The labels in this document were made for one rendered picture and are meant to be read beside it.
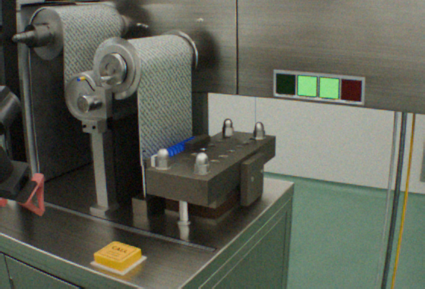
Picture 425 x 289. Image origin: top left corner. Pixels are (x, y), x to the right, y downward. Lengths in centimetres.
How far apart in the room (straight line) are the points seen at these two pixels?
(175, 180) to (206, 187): 8
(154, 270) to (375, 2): 81
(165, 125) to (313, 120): 264
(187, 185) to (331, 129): 277
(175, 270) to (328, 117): 292
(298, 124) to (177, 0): 254
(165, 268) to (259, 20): 70
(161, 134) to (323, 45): 47
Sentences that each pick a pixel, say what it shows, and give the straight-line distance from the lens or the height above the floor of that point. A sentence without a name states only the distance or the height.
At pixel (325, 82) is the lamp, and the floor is 120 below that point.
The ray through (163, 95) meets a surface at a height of 117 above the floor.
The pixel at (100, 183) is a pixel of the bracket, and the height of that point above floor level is 97.
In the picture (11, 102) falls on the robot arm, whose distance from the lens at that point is 85.
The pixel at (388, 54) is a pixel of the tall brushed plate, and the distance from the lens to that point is 124.
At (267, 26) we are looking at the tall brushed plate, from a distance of 132.
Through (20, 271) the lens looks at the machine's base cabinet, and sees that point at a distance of 124.
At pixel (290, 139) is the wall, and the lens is 390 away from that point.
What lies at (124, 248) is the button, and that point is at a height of 92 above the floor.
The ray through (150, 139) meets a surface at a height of 107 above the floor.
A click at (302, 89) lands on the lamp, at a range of 130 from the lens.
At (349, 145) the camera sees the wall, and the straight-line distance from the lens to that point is 377.
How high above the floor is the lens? 139
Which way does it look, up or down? 14 degrees down
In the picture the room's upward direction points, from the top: 1 degrees counter-clockwise
